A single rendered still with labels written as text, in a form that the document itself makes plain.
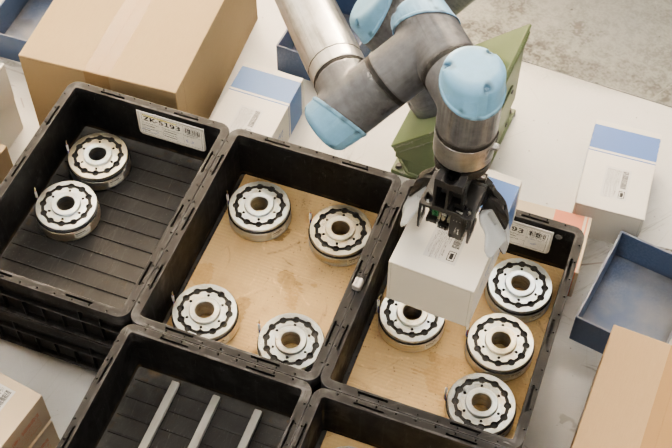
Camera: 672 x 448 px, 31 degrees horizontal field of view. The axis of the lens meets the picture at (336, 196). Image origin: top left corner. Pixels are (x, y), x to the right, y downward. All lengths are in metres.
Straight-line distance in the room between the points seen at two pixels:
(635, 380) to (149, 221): 0.82
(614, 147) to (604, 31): 1.36
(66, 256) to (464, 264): 0.71
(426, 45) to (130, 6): 0.94
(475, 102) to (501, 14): 2.18
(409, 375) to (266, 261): 0.31
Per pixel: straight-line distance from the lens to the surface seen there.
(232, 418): 1.82
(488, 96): 1.36
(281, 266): 1.95
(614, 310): 2.11
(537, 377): 1.76
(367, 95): 1.45
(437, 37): 1.42
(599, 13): 3.59
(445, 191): 1.51
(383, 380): 1.84
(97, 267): 1.98
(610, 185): 2.15
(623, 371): 1.87
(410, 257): 1.59
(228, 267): 1.95
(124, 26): 2.22
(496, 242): 1.60
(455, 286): 1.58
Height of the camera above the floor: 2.46
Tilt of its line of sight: 53 degrees down
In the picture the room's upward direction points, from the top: 1 degrees clockwise
